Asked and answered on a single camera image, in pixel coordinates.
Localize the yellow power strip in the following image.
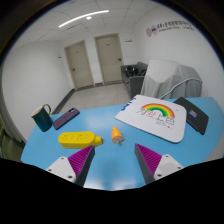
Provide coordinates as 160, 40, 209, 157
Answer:
57, 130, 104, 149

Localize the white metal rail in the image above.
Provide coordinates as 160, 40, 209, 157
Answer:
159, 77, 204, 100

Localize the beige door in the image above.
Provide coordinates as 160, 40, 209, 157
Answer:
64, 40, 95, 91
94, 33, 125, 85

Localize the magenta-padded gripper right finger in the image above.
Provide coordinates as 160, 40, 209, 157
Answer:
134, 143, 184, 184

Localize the grey cloth-covered equipment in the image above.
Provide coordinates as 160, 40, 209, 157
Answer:
139, 59, 204, 100

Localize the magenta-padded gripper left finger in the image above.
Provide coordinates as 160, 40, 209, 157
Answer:
45, 144, 97, 188

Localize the dark green mug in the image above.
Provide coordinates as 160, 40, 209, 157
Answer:
31, 103, 54, 133

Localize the white rainbow-print mouse pad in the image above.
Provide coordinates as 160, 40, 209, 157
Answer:
114, 94, 187, 144

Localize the long ceiling light strip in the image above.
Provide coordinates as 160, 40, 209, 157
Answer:
57, 9, 110, 29

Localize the black bag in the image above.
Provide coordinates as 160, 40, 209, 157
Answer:
125, 65, 147, 77

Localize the black flat case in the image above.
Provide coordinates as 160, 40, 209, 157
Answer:
173, 96, 210, 136

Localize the purple smartphone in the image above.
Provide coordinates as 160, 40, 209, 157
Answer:
52, 107, 81, 131

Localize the wall logo sign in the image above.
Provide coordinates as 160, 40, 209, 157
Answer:
145, 20, 195, 38

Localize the grey sofa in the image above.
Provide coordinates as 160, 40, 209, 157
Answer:
120, 61, 149, 99

